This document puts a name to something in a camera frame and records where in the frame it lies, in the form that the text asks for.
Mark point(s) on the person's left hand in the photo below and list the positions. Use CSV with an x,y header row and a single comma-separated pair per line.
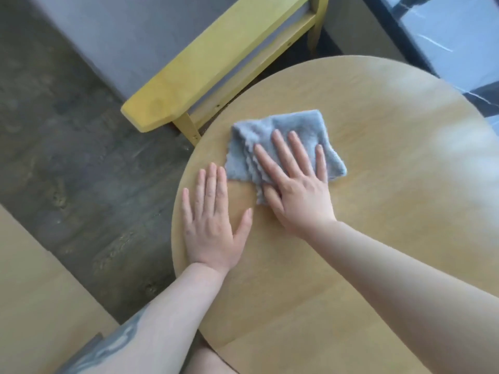
x,y
210,237

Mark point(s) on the person's right hand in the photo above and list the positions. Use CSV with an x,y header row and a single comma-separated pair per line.
x,y
302,198

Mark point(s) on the person's right middle finger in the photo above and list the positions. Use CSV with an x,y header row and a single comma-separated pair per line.
x,y
285,153

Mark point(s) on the person's right little finger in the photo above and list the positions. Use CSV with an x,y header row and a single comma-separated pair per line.
x,y
321,163

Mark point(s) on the person's left little finger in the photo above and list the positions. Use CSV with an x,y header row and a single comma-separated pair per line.
x,y
187,210

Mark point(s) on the person's right thumb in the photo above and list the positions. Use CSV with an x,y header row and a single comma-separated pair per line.
x,y
273,200

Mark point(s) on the person's left middle finger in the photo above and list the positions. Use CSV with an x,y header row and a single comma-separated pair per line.
x,y
211,186

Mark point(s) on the person's left thumb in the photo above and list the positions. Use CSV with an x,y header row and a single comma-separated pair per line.
x,y
241,227

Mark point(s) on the grey microfibre cleaning cloth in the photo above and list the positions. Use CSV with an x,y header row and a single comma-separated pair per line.
x,y
249,140

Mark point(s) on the person's right forearm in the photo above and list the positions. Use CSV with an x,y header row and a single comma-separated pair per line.
x,y
409,296

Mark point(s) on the person's left forearm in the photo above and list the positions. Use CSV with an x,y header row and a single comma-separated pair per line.
x,y
156,319

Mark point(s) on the person's leg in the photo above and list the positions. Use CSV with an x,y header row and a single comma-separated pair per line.
x,y
208,362

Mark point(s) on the grey armchair cushion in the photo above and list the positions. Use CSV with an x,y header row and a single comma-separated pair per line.
x,y
128,34

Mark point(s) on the light wooden furniture panel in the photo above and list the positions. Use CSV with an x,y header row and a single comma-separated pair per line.
x,y
43,307

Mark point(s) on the dark marble table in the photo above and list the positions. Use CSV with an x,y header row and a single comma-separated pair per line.
x,y
448,38

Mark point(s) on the yellow wooden armchair frame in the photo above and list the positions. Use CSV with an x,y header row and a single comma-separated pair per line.
x,y
202,62

